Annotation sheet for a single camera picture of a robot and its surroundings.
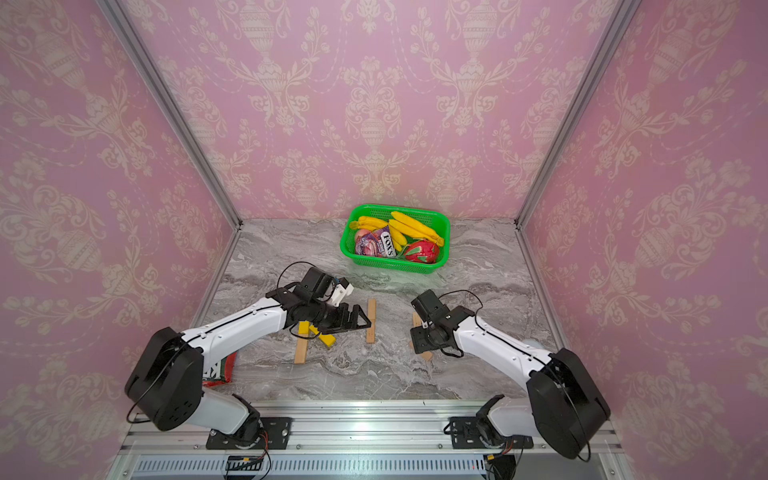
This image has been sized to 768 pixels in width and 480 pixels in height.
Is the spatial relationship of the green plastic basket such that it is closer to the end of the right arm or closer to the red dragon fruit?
the red dragon fruit

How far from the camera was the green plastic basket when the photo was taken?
102 cm

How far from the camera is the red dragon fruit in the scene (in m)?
1.02

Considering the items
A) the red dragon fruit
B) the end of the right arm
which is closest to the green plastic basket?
the red dragon fruit

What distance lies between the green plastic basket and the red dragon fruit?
0.01 meters
